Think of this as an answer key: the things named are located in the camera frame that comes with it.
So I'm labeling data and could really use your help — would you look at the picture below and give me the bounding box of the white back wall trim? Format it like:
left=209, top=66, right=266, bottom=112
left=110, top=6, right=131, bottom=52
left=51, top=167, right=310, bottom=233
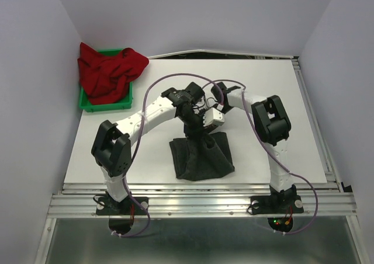
left=148, top=49, right=299, bottom=60

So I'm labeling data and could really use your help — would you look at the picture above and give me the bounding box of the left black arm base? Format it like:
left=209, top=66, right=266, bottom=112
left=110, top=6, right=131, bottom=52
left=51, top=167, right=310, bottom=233
left=93, top=194, right=146, bottom=216

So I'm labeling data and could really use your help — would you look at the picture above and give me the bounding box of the dark grey dotted skirt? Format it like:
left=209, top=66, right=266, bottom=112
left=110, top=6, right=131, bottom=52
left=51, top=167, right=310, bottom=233
left=169, top=131, right=235, bottom=182

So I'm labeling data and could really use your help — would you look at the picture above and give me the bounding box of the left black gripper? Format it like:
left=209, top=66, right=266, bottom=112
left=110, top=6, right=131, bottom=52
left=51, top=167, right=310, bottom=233
left=178, top=109, right=211, bottom=142

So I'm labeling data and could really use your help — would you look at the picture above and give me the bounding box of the green plastic bin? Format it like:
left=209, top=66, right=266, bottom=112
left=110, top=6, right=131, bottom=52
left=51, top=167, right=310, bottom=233
left=78, top=48, right=134, bottom=113

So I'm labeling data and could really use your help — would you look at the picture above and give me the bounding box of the aluminium rail frame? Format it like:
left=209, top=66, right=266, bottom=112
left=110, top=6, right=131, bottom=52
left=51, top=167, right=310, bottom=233
left=36, top=59, right=369, bottom=263

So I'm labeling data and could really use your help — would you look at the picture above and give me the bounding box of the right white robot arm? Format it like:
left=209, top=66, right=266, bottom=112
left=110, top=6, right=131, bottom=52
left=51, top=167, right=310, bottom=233
left=211, top=79, right=296, bottom=211

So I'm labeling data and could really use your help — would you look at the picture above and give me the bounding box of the red skirt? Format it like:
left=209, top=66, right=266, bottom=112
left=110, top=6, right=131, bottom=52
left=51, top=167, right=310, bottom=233
left=77, top=41, right=150, bottom=105

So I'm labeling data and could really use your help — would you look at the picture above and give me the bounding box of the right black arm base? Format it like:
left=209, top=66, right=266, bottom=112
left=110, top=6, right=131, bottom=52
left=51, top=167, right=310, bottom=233
left=247, top=195, right=304, bottom=215

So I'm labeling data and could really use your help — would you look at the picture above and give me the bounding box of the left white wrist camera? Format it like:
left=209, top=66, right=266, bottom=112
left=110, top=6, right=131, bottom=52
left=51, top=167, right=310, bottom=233
left=203, top=107, right=225, bottom=127

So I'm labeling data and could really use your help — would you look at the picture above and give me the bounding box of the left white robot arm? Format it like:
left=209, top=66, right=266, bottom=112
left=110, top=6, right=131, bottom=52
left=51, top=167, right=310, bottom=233
left=91, top=82, right=215, bottom=214

